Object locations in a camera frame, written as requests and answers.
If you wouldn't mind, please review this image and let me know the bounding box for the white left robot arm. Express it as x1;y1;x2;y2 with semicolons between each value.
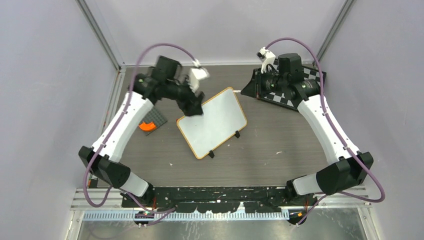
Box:
78;55;210;207

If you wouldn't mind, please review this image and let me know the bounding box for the grey studded building plate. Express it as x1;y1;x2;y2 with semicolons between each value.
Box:
139;106;168;136

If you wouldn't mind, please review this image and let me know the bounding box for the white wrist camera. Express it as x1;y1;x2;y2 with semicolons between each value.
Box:
188;59;210;93
256;46;276;74

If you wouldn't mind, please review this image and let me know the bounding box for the black white checkerboard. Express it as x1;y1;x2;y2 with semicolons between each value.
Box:
259;66;321;111

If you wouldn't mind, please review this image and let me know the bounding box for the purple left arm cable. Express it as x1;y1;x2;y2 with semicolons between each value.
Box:
82;43;200;227

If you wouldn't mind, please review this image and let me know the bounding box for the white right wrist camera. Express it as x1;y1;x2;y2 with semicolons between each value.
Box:
256;46;276;74

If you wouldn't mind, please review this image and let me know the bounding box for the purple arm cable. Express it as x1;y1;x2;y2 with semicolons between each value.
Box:
82;43;200;227
263;37;386;227

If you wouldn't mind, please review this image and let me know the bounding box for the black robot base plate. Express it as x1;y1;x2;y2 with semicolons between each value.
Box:
121;186;317;214

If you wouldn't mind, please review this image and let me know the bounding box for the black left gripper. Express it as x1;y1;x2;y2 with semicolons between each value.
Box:
166;75;205;117

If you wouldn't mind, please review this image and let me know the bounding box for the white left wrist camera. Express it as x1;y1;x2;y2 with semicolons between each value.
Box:
188;59;210;93

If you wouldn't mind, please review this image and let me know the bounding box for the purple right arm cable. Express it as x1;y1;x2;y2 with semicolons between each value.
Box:
263;37;386;227

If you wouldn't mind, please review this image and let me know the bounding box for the white whiteboard orange frame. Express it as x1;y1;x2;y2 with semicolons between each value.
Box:
176;87;248;160

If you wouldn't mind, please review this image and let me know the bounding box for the aluminium rail frame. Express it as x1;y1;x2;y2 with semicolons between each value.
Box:
71;185;372;224

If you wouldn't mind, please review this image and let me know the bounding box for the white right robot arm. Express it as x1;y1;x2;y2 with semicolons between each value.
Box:
241;50;374;205

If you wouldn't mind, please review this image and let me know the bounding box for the orange curved block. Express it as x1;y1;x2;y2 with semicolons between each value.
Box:
138;121;158;133

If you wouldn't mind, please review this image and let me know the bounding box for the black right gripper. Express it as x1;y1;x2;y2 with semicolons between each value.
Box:
241;66;287;99

